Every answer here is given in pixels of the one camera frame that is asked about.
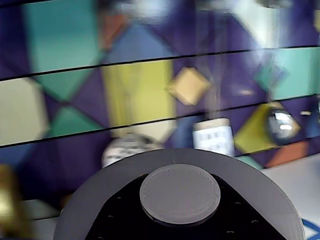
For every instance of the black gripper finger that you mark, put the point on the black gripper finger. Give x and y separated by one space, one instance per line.
245 220
117 220

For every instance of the silver toy ladle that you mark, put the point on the silver toy ladle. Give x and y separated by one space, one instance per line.
281 125

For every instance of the silver slotted toy spatula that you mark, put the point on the silver slotted toy spatula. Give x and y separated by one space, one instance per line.
212 137

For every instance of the silver toy strainer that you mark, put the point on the silver toy strainer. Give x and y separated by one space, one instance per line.
125 147

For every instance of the gold toy faucet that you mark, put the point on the gold toy faucet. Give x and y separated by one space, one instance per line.
10 200

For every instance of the light blue toy kitchen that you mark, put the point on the light blue toy kitchen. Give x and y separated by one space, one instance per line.
62 50

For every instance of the gray round pot lid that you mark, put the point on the gray round pot lid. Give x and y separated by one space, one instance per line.
180 192

